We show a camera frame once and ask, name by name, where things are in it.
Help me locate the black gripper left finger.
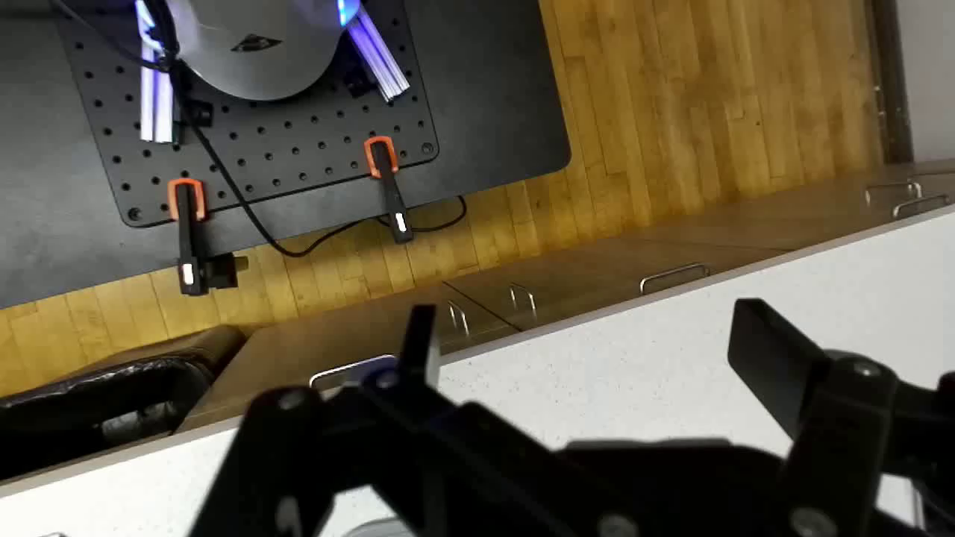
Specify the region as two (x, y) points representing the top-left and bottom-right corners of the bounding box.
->
(188, 300), (661, 537)

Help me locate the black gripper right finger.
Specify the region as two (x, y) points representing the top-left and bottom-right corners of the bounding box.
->
(725, 295), (955, 537)

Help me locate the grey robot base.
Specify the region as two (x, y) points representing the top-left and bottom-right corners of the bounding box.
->
(163, 0), (354, 105)

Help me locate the orange black clamp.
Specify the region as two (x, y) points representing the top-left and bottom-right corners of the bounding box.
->
(361, 133), (416, 244)
(166, 177), (251, 297)

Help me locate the wooden base cabinet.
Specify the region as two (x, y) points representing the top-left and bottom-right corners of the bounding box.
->
(176, 157), (955, 436)

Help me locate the black floor mat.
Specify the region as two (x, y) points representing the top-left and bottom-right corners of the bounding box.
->
(0, 0), (574, 309)

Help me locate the thin black floor cable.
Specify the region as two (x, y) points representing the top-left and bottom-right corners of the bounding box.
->
(176, 99), (473, 262)

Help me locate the steel base cabinet handle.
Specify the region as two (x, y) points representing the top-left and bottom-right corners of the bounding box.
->
(637, 262), (710, 295)
(504, 286), (545, 321)
(445, 305), (476, 339)
(891, 190), (955, 221)
(862, 177), (930, 209)

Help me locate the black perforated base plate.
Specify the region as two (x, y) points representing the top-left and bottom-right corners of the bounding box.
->
(54, 0), (442, 229)

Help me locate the shiny aluminium rail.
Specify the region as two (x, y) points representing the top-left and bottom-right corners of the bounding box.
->
(337, 0), (412, 105)
(131, 0), (180, 145)

